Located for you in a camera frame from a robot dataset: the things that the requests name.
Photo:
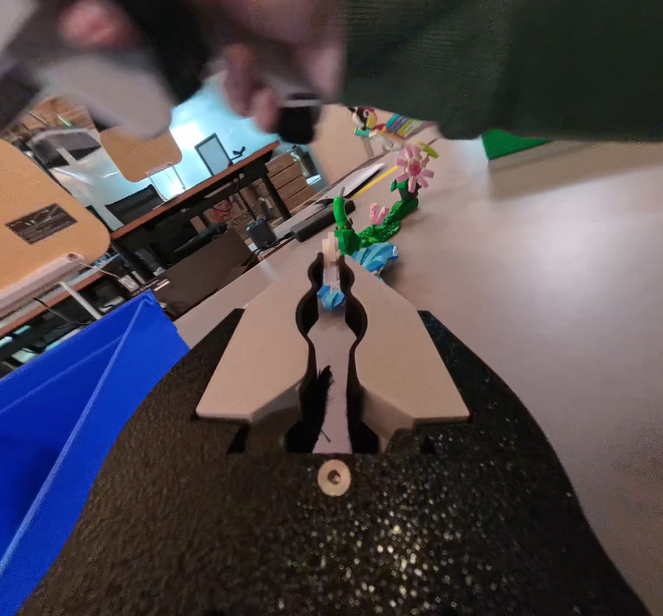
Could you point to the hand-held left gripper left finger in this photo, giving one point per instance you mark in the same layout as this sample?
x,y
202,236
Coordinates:
x,y
254,362

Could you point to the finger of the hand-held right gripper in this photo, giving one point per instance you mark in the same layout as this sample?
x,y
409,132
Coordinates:
x,y
114,93

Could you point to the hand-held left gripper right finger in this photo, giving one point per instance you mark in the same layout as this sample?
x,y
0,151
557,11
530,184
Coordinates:
x,y
409,367

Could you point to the small blue lego piece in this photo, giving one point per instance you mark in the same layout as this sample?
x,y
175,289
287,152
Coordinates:
x,y
331,297

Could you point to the blue lego flower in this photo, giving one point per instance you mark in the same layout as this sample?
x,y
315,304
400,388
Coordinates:
x,y
380,256

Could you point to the small white lego piece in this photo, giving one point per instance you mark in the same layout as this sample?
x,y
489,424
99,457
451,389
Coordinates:
x,y
330,253

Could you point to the blue plastic bin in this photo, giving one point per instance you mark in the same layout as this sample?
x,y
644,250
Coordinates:
x,y
67,419

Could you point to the person's right forearm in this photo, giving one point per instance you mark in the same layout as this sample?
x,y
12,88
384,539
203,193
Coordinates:
x,y
492,41

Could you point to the green lego plant pink flowers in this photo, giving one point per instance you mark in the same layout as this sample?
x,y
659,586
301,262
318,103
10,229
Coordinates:
x,y
373,233

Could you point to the colourful lego bird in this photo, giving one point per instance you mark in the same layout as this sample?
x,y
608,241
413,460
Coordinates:
x,y
383,127

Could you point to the person's right hand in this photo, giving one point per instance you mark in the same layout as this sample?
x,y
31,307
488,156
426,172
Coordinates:
x,y
248,5

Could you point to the wooden board white stand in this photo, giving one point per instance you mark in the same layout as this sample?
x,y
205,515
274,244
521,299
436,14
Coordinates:
x,y
31,186
140,152

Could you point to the large black hard case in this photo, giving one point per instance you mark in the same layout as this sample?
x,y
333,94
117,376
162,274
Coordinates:
x,y
207,269

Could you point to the computer monitor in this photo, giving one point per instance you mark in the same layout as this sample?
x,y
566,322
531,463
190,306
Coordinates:
x,y
212,152

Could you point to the small black blue hub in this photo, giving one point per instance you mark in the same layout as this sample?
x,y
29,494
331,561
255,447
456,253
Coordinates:
x,y
260,233

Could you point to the dark-legged wooden desk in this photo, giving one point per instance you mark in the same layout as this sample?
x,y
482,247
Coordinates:
x,y
207,186

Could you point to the black power brick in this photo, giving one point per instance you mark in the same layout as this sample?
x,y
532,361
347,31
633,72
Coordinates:
x,y
321,220

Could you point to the wooden drawer cabinet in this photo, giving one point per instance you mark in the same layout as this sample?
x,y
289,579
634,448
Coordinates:
x,y
287,181

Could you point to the white instruction booklet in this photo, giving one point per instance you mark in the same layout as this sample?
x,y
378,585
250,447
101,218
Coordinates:
x,y
357,181

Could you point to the green plastic bin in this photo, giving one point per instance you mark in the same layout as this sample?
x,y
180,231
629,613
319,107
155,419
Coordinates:
x,y
505,144

